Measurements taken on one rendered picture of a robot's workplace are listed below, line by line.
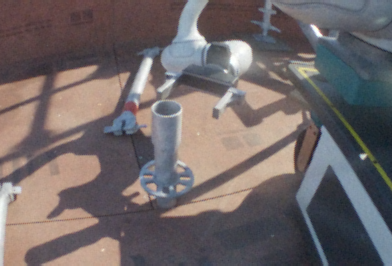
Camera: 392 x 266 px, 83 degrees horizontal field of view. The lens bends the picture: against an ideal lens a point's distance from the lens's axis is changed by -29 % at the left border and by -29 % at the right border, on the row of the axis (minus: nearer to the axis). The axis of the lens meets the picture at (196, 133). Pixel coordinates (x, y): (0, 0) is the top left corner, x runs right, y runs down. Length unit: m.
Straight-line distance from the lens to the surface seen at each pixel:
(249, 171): 0.84
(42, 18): 1.72
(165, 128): 0.55
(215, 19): 1.86
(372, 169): 0.46
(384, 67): 0.54
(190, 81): 0.73
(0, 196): 0.80
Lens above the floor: 0.57
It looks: 37 degrees down
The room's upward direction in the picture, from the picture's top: 5 degrees clockwise
